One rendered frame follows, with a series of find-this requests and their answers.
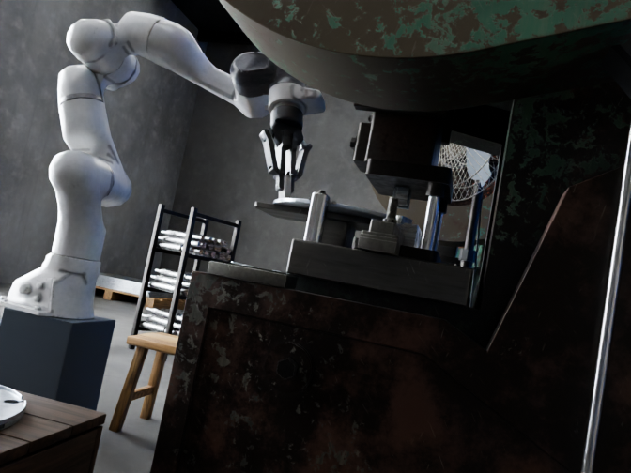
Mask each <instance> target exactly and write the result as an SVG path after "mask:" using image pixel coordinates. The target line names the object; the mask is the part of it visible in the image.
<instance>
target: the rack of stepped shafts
mask: <svg viewBox="0 0 631 473"><path fill-rule="evenodd" d="M164 208H165V205H162V204H159V207H158V212H157V217H156V220H155V225H154V229H153V234H152V238H151V242H150V247H149V252H148V256H147V260H146V268H145V273H144V277H143V281H142V286H141V290H140V295H139V299H138V303H137V308H136V313H135V316H134V321H133V325H132V330H131V336H132V335H137V334H138V330H141V331H156V332H162V333H166V334H171V335H175V336H178V335H179V331H180V326H181V321H182V316H183V313H184V311H182V310H179V309H178V308H177V305H178V301H179V300H180V299H184V300H186V298H187V294H188V290H189V285H190V280H191V276H192V274H191V273H190V272H185V269H186V265H187V260H188V258H192V259H195V261H194V266H193V270H195V271H199V268H200V263H201V260H203V261H208V262H209V261H215V262H220V263H226V264H230V265H233V263H231V262H234V259H235V254H236V250H237V245H238V241H239V232H240V227H241V223H242V221H236V223H233V222H230V221H224V220H221V219H217V218H214V217H210V216H208V215H204V214H201V213H197V210H198V208H195V207H192V209H191V214H190V216H189V215H185V214H181V213H178V212H175V211H171V210H168V209H164ZM163 213H166V214H170V215H173V216H177V217H180V218H184V219H187V220H189V222H188V227H187V232H182V231H177V230H167V231H163V230H162V231H161V233H162V234H165V235H166V236H159V233H160V230H161V225H162V217H163ZM196 217H198V218H196ZM199 218H202V219H203V220H202V219H199ZM196 221H198V222H202V223H203V225H202V229H201V234H200V235H198V234H195V233H194V232H193V229H194V225H195V222H196ZM209 221H215V222H218V223H221V224H225V225H229V226H232V227H235V229H234V234H233V238H232V243H231V247H230V249H227V248H222V247H221V246H226V245H227V241H224V240H220V239H218V238H214V237H209V236H207V230H208V222H209ZM158 239H159V240H162V241H158ZM217 245H221V246H217ZM156 247H157V248H156ZM168 250H169V251H168ZM155 252H163V253H168V254H173V255H177V256H181V258H180V263H179V268H178V271H176V270H172V269H166V268H162V269H157V268H156V269H155V272H158V273H161V275H158V276H155V275H151V279H155V280H156V281H151V282H150V281H149V278H150V273H151V269H152V265H153V260H154V256H155ZM221 252H224V253H229V255H226V254H222V253H221ZM221 259H223V260H228V261H223V260H221ZM149 285H150V287H148V286H149ZM146 291H152V292H160V293H168V294H173V298H172V303H171V307H170V309H164V308H163V309H159V308H153V309H152V308H148V307H147V308H146V310H147V311H149V312H151V313H152V314H151V313H149V314H144V313H142V312H143V308H144V304H145V299H146ZM182 295H185V296H182ZM141 317H144V318H145V319H146V320H144V319H143V320H141ZM139 326H140V327H139Z"/></svg>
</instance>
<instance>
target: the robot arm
mask: <svg viewBox="0 0 631 473"><path fill-rule="evenodd" d="M67 44H68V46H69V49H70V50H71V51H72V53H73V54H74V55H75V56H76V58H77V59H78V60H80V61H81V62H83V64H82V65H74V66H67V67H66V68H65V69H63V70H61V72H60V73H59V75H58V88H57V90H58V109H59V113H60V120H61V127H62V132H63V139H64V141H65V142H66V143H67V145H68V146H69V148H70V150H68V151H65V152H62V153H59V154H57V155H56V156H54V158H53V160H52V162H51V165H50V167H49V179H50V181H51V183H52V184H53V186H54V189H55V193H56V199H57V203H58V223H57V227H56V232H55V237H54V244H53V249H52V252H51V253H49V254H48V255H46V258H45V261H44V262H43V264H42V267H40V268H38V269H36V270H34V271H32V272H30V273H28V274H26V275H24V276H22V277H21V278H19V279H17V280H15V282H14V283H13V284H12V286H11V289H10V291H9V293H8V297H5V296H1V297H0V305H2V306H5V307H9V308H12V309H15V310H19V311H23V312H26V313H32V314H35V315H41V316H53V317H62V318H70V319H94V296H95V290H96V282H97V279H98V277H99V275H100V264H101V262H100V258H101V253H102V248H103V243H104V239H105V235H106V229H105V226H104V223H103V220H102V210H101V206H105V207H109V206H121V205H122V204H124V203H125V202H126V201H127V200H128V199H129V197H130V195H131V181H130V180H129V178H128V176H127V174H126V173H125V171H124V169H123V166H122V164H121V161H120V159H119V157H118V154H117V152H116V149H115V145H114V142H113V139H112V137H111V132H110V128H109V123H108V118H107V113H106V109H105V102H104V96H103V95H104V89H108V90H111V91H116V90H117V89H118V88H119V87H123V86H126V85H128V84H131V83H132V82H133V81H135V80H136V78H137V76H138V74H139V73H140V64H139V61H138V59H137V57H136V55H139V56H142V57H144V58H145V59H147V60H150V61H152V62H153V63H155V64H157V65H159V66H161V67H163V68H166V69H169V70H171V71H173V72H174V73H176V74H178V75H180V76H182V77H183V78H185V79H187V80H189V81H191V82H193V83H194V84H197V85H199V86H201V87H203V88H204V89H206V90H207V91H209V92H211V93H213V94H215V95H216V96H218V97H220V98H222V99H225V100H226V101H228V102H230V103H232V104H234V105H235V106H236V107H237V108H238V109H239V110H240V111H241V112H242V113H243V114H244V115H246V116H247V117H249V118H263V117H264V116H266V115H268V114H270V128H269V130H268V129H264V130H263V131H262V132H261V133H260V134H259V137H260V139H261V141H262V143H263V146H264V151H265V156H266V162H267V166H268V171H269V174H270V175H275V177H274V179H275V180H276V190H277V191H278V192H279V199H280V198H291V193H292V192H293V191H294V181H297V180H298V179H300V178H301V177H302V174H303V170H304V167H305V163H306V160H307V156H308V152H309V151H310V150H311V148H312V147H313V146H312V145H311V144H306V143H305V142H304V141H303V135H302V127H303V116H304V115H309V114H319V113H324V112H325V101H324V98H323V96H322V94H321V92H320V91H319V90H316V89H311V88H306V87H305V83H303V82H301V81H299V80H298V79H296V78H294V77H293V76H291V75H290V74H288V73H287V72H285V71H284V70H282V69H281V68H279V67H278V66H277V65H275V64H274V63H273V62H272V61H270V60H269V59H268V58H267V57H266V56H265V55H264V54H263V53H261V52H258V53H243V54H240V55H239V56H238V57H237V58H235V59H234V61H233V62H232V64H231V67H230V74H228V73H226V72H224V71H222V70H219V69H216V68H215V67H214V66H213V65H212V64H211V63H210V62H209V61H208V59H207V57H206V56H205V55H204V53H203V52H202V50H201V48H200V47H199V45H198V44H197V42H196V40H195V39H194V37H193V35H192V34H191V33H190V32H189V31H188V30H187V29H186V28H184V27H183V26H181V25H180V24H178V23H174V22H171V21H168V20H167V19H166V18H163V17H160V16H157V15H154V14H150V13H143V12H135V11H131V12H128V13H126V14H125V15H124V16H123V17H122V19H121V20H120V21H119V23H112V22H111V20H109V19H104V20H98V19H81V20H79V21H78V22H76V23H74V24H73V25H72V26H71V27H70V29H69V31H68V33H67ZM272 139H273V140H272ZM273 141H274V143H275V149H274V144H273ZM298 145H300V153H299V156H298V159H297V163H296V151H297V146H298ZM275 151H276V154H275Z"/></svg>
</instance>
